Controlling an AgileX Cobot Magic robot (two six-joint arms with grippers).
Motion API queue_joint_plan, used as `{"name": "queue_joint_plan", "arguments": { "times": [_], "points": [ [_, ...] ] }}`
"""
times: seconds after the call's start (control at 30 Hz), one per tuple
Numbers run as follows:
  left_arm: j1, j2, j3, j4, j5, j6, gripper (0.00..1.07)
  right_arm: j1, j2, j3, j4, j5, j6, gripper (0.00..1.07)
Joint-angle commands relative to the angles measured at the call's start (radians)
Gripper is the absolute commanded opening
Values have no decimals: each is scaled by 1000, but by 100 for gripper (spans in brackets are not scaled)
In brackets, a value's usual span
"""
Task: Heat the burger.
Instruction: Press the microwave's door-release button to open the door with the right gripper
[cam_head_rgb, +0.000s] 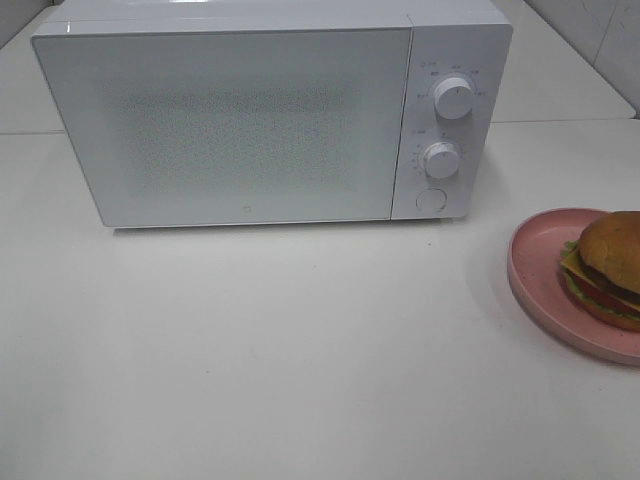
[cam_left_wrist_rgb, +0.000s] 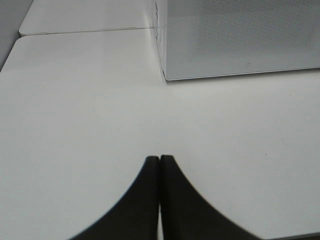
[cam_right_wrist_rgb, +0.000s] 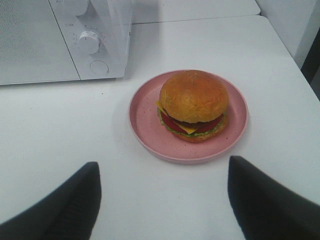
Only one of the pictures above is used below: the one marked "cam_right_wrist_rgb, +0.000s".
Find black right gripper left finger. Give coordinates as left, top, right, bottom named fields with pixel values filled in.
left=0, top=161, right=102, bottom=240

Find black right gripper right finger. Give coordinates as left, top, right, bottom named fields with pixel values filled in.
left=227, top=156, right=320, bottom=240

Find pink speckled plate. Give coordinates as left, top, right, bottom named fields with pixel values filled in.
left=128, top=70, right=249, bottom=165

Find burger with cheese and lettuce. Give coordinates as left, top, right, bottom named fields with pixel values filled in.
left=157, top=70, right=229, bottom=143

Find round door release button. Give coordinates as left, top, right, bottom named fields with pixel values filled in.
left=89, top=60, right=109, bottom=75

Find white microwave door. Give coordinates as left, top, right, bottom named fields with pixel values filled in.
left=0, top=0, right=80, bottom=85

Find white timer knob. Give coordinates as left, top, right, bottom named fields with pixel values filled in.
left=78, top=30, right=101, bottom=55

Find white microwave oven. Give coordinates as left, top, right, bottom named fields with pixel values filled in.
left=0, top=0, right=133, bottom=86

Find white upper power knob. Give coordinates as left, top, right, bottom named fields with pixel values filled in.
left=73, top=0, right=90, bottom=16

